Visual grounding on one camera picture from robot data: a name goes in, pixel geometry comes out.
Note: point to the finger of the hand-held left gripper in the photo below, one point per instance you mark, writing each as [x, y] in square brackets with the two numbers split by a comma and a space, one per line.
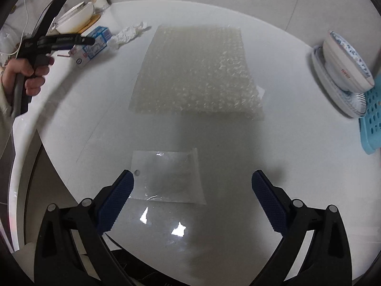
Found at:
[86, 40]
[53, 12]

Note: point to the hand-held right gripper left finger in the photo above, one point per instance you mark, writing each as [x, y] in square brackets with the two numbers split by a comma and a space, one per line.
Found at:
[116, 202]

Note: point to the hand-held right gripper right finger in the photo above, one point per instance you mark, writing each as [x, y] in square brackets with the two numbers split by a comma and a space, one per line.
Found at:
[268, 202]

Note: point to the blue white milk carton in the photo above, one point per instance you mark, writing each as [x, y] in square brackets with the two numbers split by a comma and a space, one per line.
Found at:
[98, 34]

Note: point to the white tissue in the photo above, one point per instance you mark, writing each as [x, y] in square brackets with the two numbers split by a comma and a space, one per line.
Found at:
[128, 34]

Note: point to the clear plastic bag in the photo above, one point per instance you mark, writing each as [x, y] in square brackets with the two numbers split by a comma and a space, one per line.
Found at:
[169, 178]

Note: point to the bubble wrap sheet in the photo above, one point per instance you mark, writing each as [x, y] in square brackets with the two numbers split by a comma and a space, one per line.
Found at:
[193, 74]

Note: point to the person's left forearm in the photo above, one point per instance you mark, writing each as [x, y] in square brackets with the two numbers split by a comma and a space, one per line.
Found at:
[6, 110]

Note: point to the person's left hand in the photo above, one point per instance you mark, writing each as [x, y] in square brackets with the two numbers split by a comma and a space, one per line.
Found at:
[37, 79]

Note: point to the white bowl dark rim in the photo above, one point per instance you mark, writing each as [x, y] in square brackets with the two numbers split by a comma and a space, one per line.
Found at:
[73, 8]

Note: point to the large white ceramic bowl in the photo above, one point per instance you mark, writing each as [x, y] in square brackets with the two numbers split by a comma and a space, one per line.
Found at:
[77, 22]

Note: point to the wooden coaster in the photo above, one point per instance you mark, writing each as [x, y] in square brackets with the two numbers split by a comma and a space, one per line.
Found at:
[94, 19]

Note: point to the beige base cabinet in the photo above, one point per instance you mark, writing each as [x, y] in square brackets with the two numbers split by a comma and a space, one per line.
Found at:
[44, 190]

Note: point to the blue utensil holder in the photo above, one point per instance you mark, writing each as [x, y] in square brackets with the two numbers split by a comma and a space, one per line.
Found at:
[372, 131]

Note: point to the blue patterned plate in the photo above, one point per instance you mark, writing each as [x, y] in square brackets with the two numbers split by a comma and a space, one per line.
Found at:
[354, 104]

